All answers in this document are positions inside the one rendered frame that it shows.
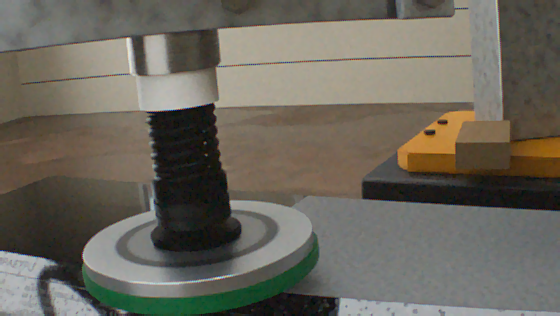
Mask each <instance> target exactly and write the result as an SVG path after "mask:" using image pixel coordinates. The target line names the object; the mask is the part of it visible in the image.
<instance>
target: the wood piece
mask: <svg viewBox="0 0 560 316"><path fill-rule="evenodd" d="M455 168H456V169H495V170H509V169H510V121H505V120H494V121H463V122H462V126H461V128H460V130H459V133H458V135H457V139H456V141H455Z"/></svg>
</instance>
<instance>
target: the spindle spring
mask: <svg viewBox="0 0 560 316"><path fill-rule="evenodd" d="M190 108H193V107H190ZM190 108H182V109H174V110H161V111H151V112H147V111H145V112H146V113H152V114H151V115H149V116H148V117H147V118H146V123H147V124H148V125H150V126H153V127H151V128H150V129H148V134H149V137H154V138H152V139H151V140H150V141H149V147H150V148H151V149H155V150H153V151H151V154H150V157H151V159H152V160H154V161H155V162H154V164H153V165H152V169H153V170H154V171H155V172H157V173H163V174H169V173H180V172H186V171H195V170H199V169H202V168H204V167H207V166H211V167H209V168H207V169H205V170H203V171H196V172H192V173H187V174H182V175H174V176H162V175H161V174H156V175H154V181H156V182H159V183H164V184H181V183H189V182H195V181H199V180H203V179H206V178H209V177H211V176H213V175H215V174H216V173H218V172H220V171H221V169H222V162H221V161H220V160H219V158H220V156H221V152H220V149H219V148H217V147H218V146H219V142H220V141H219V139H218V138H217V137H216V135H217V133H218V128H217V126H216V125H214V124H215V122H216V120H217V117H216V116H215V115H214V114H213V112H214V110H215V104H214V103H213V102H212V103H209V104H206V105H201V106H200V108H199V109H196V110H192V111H189V112H184V113H178V114H172V115H164V116H161V113H167V112H174V111H180V110H185V109H190ZM197 119H201V120H200V121H196V122H192V123H188V124H184V125H178V126H172V127H162V126H166V125H174V124H180V123H185V122H189V121H193V120H197ZM202 130H203V131H205V132H203V133H200V134H197V135H193V136H189V137H185V138H180V139H173V140H163V138H168V137H176V136H182V135H188V134H191V133H195V132H199V131H202ZM202 143H207V144H205V145H200V146H197V147H193V148H188V149H184V150H178V151H171V152H165V149H174V148H181V147H187V146H194V145H199V144H202ZM204 154H209V155H205V157H203V158H200V159H197V160H193V161H189V162H185V163H178V164H167V162H174V161H182V160H187V159H191V158H196V157H199V156H203V155H204Z"/></svg>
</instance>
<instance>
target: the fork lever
mask: <svg viewBox="0 0 560 316"><path fill-rule="evenodd" d="M417 1H419V2H421V3H422V4H424V5H425V6H426V7H428V8H430V9H435V8H436V7H437V6H439V5H441V4H442V3H443V2H444V1H447V0H417ZM380 19H393V20H394V19H398V18H397V13H396V0H0V53H8V52H16V51H19V50H31V49H39V48H43V47H56V46H63V45H68V44H80V43H89V42H93V41H105V40H116V39H119V38H132V37H144V36H150V35H158V34H172V33H185V32H193V31H199V30H212V29H227V28H241V27H255V26H269V25H282V24H297V23H311V22H338V21H352V20H365V21H366V20H380Z"/></svg>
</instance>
